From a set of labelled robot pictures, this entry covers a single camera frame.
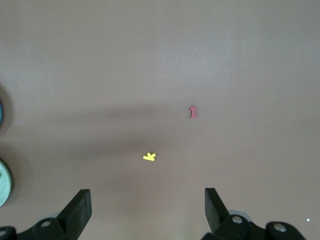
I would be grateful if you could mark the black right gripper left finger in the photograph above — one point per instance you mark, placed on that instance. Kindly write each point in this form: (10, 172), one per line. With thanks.
(77, 210)

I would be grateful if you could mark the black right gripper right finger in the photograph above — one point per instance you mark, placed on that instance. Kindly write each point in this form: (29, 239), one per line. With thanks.
(214, 207)

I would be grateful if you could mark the yellow foam letter K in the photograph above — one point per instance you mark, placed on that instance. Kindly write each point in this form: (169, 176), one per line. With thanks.
(149, 157)

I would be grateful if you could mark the blue round plate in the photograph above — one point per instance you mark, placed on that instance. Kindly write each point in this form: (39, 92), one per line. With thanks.
(1, 112)

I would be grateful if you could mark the red foam letter I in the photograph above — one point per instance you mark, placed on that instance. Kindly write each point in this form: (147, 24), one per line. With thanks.
(193, 112)

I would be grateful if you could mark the pale green round plate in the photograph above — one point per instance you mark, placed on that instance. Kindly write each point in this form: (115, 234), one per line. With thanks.
(5, 187)

